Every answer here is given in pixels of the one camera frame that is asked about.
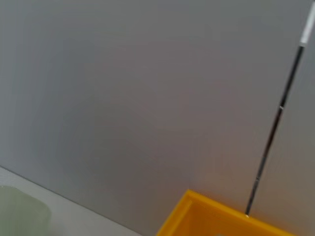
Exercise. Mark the green glass fruit plate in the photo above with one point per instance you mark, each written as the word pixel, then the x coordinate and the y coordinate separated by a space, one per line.
pixel 22 211

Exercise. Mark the yellow plastic bin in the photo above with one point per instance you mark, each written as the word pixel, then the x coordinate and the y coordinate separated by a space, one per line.
pixel 209 218

